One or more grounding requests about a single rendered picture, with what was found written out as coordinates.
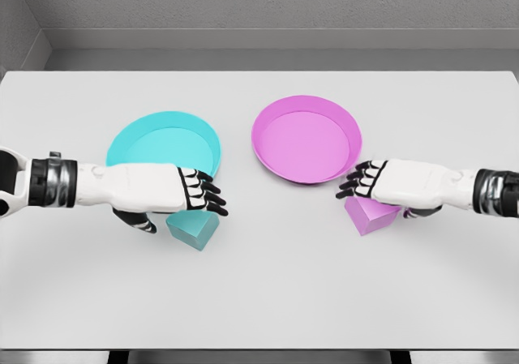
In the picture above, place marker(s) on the pink cube block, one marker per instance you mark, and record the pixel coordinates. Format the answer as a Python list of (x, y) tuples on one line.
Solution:
[(371, 216)]

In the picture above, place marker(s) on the cyan cube block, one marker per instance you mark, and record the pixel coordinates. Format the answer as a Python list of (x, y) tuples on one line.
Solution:
[(192, 229)]

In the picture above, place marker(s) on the cyan round plate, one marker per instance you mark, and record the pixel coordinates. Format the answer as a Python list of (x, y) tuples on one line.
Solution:
[(178, 143)]

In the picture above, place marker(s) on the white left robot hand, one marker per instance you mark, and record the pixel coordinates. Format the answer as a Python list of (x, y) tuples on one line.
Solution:
[(150, 187)]

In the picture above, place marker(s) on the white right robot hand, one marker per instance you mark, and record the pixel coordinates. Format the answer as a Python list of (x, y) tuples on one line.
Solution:
[(399, 183)]

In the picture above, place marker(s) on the pink round plate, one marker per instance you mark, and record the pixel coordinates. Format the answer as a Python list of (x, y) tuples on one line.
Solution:
[(306, 141)]

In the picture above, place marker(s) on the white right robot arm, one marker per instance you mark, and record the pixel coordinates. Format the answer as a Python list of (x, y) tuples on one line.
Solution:
[(482, 189)]

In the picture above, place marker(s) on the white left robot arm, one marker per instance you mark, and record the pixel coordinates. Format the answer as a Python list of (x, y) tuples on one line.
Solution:
[(57, 182)]

